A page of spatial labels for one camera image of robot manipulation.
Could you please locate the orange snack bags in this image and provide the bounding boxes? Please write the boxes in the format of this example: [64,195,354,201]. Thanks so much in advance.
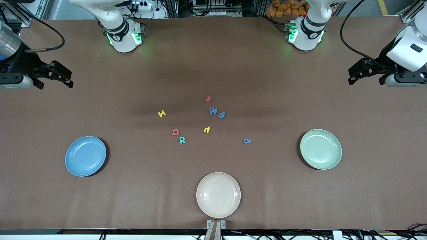
[266,0,307,18]

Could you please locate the aluminium frame profile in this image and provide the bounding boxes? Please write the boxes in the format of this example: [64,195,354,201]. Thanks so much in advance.
[0,0,34,28]
[400,0,424,24]

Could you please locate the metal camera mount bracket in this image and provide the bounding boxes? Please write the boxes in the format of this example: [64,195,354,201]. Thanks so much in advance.
[207,219,226,240]

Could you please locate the green plate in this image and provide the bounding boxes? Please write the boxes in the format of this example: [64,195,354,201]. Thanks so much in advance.
[300,129,343,170]

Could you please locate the beige plate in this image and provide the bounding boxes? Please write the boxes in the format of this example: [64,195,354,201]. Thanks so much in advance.
[196,172,241,219]

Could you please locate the background electronics rack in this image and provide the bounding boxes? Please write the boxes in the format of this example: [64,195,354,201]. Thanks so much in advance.
[192,0,236,17]

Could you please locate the blue plate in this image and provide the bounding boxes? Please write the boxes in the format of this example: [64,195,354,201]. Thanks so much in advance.
[65,136,107,177]

